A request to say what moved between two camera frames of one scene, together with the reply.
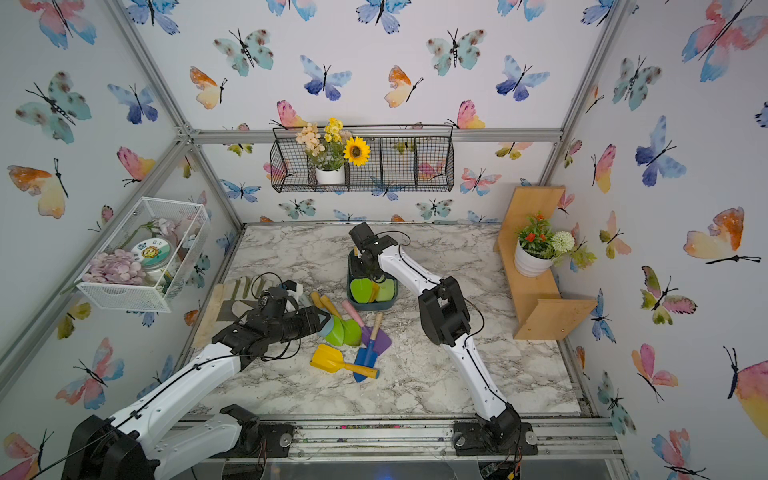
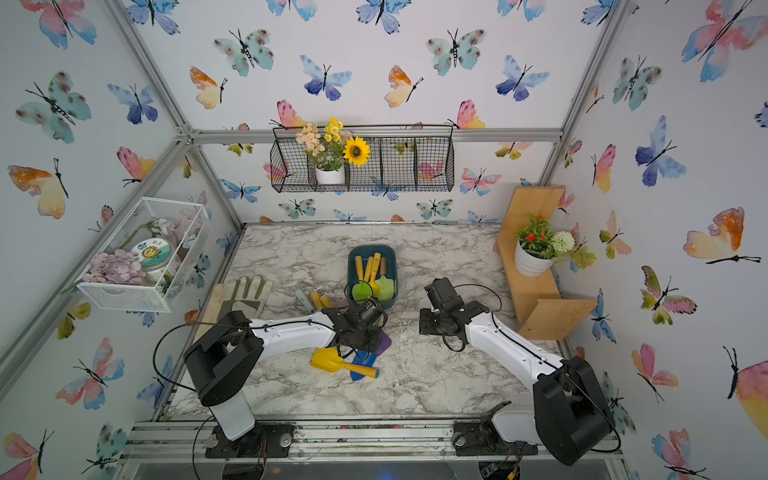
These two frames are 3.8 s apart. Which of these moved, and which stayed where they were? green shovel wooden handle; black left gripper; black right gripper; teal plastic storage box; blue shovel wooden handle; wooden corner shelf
Moved: black left gripper; black right gripper
Stayed: blue shovel wooden handle; wooden corner shelf; teal plastic storage box; green shovel wooden handle
